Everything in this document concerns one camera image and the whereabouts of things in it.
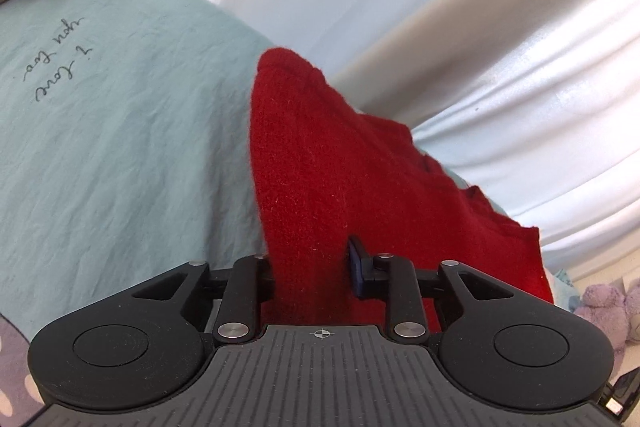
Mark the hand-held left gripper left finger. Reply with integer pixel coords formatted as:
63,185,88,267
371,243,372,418
131,254,279,347

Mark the red knit cardigan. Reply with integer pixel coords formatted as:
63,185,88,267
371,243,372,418
247,47,555,339

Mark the purple plush toy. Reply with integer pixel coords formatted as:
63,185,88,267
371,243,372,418
571,283,640,375

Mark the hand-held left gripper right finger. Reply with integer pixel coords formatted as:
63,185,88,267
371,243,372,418
347,235,517,346

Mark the white curtain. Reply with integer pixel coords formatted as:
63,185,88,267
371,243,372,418
145,0,640,284

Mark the light blue printed bedsheet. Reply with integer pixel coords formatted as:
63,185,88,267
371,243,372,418
0,0,582,427

